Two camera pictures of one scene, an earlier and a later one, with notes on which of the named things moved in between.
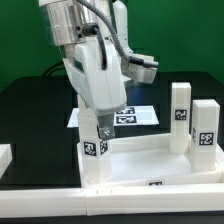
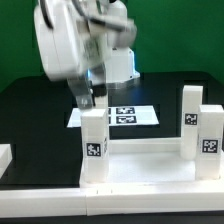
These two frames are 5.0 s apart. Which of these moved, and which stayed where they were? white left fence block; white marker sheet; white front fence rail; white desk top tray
Moved: white desk top tray
Stayed: white left fence block; white front fence rail; white marker sheet
